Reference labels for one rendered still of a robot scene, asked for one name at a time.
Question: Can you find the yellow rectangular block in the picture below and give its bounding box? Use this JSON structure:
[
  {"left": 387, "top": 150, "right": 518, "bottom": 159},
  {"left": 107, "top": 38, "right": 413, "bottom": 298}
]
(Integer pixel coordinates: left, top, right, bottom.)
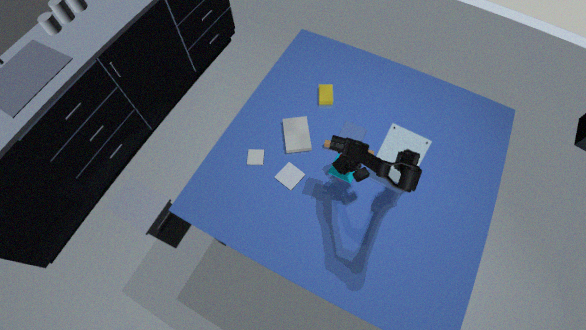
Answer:
[{"left": 319, "top": 84, "right": 334, "bottom": 104}]

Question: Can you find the white flat square tile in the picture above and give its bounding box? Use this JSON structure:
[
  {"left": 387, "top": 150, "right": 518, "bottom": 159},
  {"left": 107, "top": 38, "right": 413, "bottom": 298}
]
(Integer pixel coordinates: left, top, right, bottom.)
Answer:
[{"left": 275, "top": 162, "right": 306, "bottom": 190}]

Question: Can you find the tan wooden plank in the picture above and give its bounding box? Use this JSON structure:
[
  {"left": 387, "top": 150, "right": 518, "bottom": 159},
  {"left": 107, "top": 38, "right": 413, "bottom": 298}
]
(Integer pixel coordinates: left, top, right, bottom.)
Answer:
[{"left": 324, "top": 139, "right": 374, "bottom": 155}]

